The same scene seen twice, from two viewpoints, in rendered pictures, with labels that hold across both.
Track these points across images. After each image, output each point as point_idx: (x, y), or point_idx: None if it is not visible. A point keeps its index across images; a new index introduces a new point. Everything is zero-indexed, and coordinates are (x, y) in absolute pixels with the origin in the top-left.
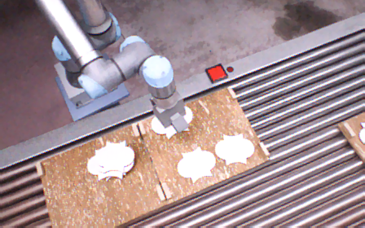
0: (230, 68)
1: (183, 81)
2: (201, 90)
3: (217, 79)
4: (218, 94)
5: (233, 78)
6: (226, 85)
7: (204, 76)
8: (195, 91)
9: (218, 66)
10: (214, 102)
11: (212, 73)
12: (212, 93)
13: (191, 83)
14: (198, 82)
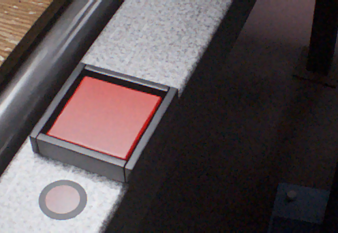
0: (60, 205)
1: (218, 13)
2: (103, 30)
3: (66, 87)
4: (2, 33)
5: (6, 169)
6: (11, 116)
7: (153, 80)
8: (126, 11)
9: (127, 150)
10: None
11: (121, 95)
12: (45, 43)
13: (174, 25)
14: (151, 44)
